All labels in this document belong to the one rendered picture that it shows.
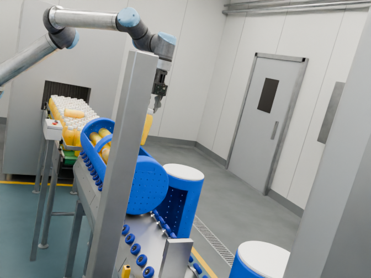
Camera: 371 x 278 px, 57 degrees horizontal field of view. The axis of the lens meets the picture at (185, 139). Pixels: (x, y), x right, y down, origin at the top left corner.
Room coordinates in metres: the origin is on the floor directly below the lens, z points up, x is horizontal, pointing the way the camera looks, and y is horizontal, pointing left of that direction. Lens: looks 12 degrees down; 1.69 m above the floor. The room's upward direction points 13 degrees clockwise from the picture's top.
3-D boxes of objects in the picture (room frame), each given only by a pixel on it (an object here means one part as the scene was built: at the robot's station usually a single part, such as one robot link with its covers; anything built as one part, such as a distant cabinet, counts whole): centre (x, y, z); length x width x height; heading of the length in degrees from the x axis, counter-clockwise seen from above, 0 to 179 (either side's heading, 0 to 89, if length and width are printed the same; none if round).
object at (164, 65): (1.65, 0.19, 1.67); 0.10 x 0.09 x 0.05; 119
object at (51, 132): (2.36, 0.93, 1.05); 0.20 x 0.10 x 0.10; 29
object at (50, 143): (2.36, 0.93, 0.50); 0.04 x 0.04 x 1.00; 29
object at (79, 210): (2.23, 0.61, 0.31); 0.06 x 0.06 x 0.63; 29
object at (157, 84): (1.65, 0.19, 1.59); 0.09 x 0.08 x 0.12; 29
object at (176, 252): (1.16, -0.06, 1.00); 0.10 x 0.04 x 0.15; 119
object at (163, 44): (1.66, 0.19, 1.76); 0.10 x 0.09 x 0.12; 59
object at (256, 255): (1.26, -0.45, 1.03); 0.28 x 0.28 x 0.01
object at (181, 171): (2.16, -0.04, 1.03); 0.28 x 0.28 x 0.01
